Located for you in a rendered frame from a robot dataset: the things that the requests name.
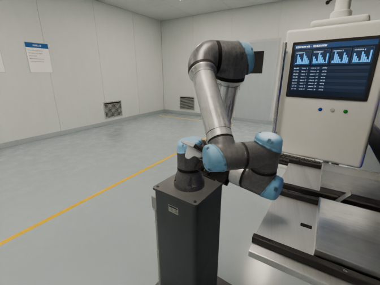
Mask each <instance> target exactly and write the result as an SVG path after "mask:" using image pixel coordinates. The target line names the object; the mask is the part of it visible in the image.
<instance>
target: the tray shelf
mask: <svg viewBox="0 0 380 285"><path fill-rule="evenodd" d="M320 176H321V169H317V168H314V167H308V166H302V165H297V164H293V163H289V164H288V166H287V168H286V170H285V172H284V174H283V176H282V178H283V180H284V183H289V184H293V185H298V186H301V187H305V188H310V189H314V190H317V191H319V183H320ZM316 218H317V205H315V204H310V203H308V202H304V201H300V200H296V199H293V198H289V197H286V196H281V195H279V197H278V198H277V199H276V200H272V201H271V203H270V205H269V207H268V209H267V211H266V213H265V215H264V218H263V220H262V222H261V224H260V226H259V228H258V230H257V232H256V234H258V235H261V236H264V237H266V238H269V239H271V240H274V241H277V242H279V243H282V244H284V245H287V246H289V247H292V248H295V249H298V250H300V251H303V252H305V253H308V254H311V255H313V247H314V236H315V229H316ZM301 223H304V224H307V225H310V226H312V229H309V228H306V227H303V226H300V224H301ZM248 256H249V257H251V258H254V259H255V260H257V261H260V262H262V263H265V264H267V265H269V266H271V267H274V268H276V269H278V270H280V271H282V272H285V273H287V274H289V275H291V276H293V277H296V278H298V279H301V280H303V281H305V282H307V283H310V284H312V285H355V284H353V283H350V282H348V281H346V280H343V279H340V278H338V277H335V276H333V275H331V274H328V273H326V272H324V271H321V270H318V269H316V268H313V267H311V266H309V265H306V264H304V263H301V262H299V261H296V260H294V259H291V258H289V257H286V256H284V255H282V254H279V253H277V252H274V251H271V250H269V249H267V248H264V247H262V246H260V245H257V244H255V243H251V245H250V247H249V250H248Z"/></svg>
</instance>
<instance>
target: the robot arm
mask: <svg viewBox="0 0 380 285"><path fill-rule="evenodd" d="M253 67H254V51H253V48H252V46H251V45H250V43H248V42H244V41H239V40H236V41H223V40H207V41H204V42H202V43H200V44H199V45H198V46H197V47H196V48H195V49H194V51H193V52H192V54H191V55H190V57H189V61H188V74H189V78H190V80H191V81H192V82H193V83H194V86H195V91H196V96H197V100H198V105H199V108H200V113H201V117H202V122H203V125H204V130H205V134H206V140H202V138H200V137H198V136H195V137H194V136H190V137H185V138H183V139H181V140H179V141H178V143H177V150H176V152H177V172H176V175H175V179H174V187H175V188H176V189H178V190H180V191H183V192H196V191H199V190H201V189H203V187H204V186H205V179H204V176H205V177H207V178H209V179H211V180H213V181H215V180H217V181H219V182H221V183H223V184H224V185H226V186H228V184H229V182H230V183H232V184H234V185H237V186H239V187H242V188H244V189H246V190H248V191H250V192H253V193H255V194H257V195H259V196H260V197H263V198H266V199H269V200H276V199H277V198H278V197H279V195H280V193H281V191H282V188H283V182H284V180H283V178H282V177H280V176H279V175H277V169H278V164H279V159H280V154H281V153H282V145H283V144H282V143H283V139H282V138H281V137H280V136H279V135H277V134H276V133H272V132H259V133H257V134H256V135H255V138H254V141H247V142H235V140H234V137H233V134H232V131H231V125H232V119H233V115H234V110H235V104H236V99H237V95H238V90H239V85H240V84H241V83H243V82H244V79H245V76H246V75H249V74H250V73H251V72H252V71H253ZM217 82H218V83H217Z"/></svg>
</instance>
